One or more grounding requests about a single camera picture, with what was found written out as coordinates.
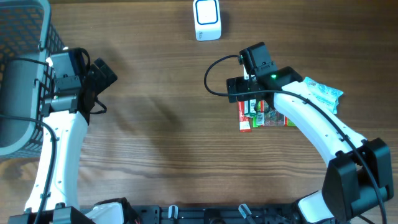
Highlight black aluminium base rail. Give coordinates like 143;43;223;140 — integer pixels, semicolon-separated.
132;203;306;224

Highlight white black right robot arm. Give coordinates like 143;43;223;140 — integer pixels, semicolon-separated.
226;42;394;223

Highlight dark grey mesh basket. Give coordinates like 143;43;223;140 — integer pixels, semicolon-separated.
1;0;64;159

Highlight green snack bag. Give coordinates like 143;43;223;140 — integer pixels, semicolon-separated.
252;100;295;128

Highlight green white gum box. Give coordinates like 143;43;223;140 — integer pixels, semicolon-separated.
244;100;257;118

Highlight white barcode scanner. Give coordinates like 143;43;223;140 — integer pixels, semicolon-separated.
192;0;221;41

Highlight teal tissue packet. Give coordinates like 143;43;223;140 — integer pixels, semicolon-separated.
303;77;343;114

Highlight red snack stick packet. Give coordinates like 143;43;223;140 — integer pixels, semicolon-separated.
238;101;251;133

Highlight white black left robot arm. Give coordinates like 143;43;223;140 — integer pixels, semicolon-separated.
8;48;141;223

